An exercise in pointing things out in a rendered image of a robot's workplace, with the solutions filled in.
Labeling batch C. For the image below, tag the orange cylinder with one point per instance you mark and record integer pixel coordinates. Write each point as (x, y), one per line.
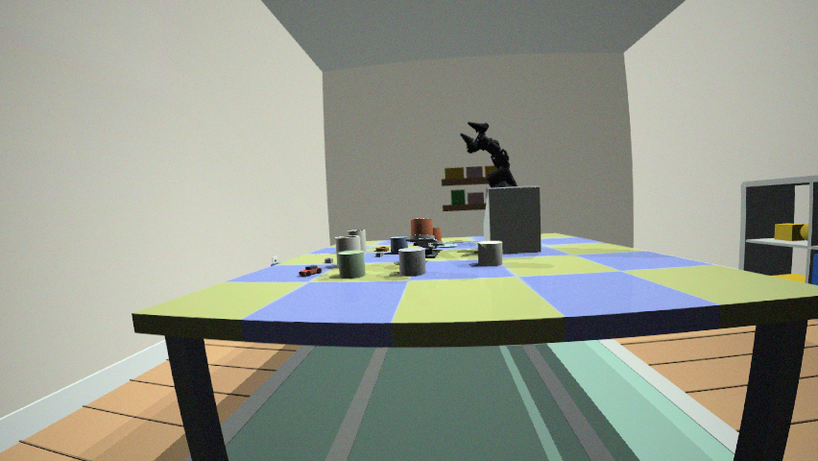
(421, 227)

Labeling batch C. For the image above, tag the green cylinder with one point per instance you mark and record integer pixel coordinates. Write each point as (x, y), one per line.
(351, 264)

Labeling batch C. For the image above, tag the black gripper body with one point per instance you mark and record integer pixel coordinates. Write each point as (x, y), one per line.
(481, 140)

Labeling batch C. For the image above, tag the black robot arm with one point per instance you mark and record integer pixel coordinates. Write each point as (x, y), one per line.
(502, 176)

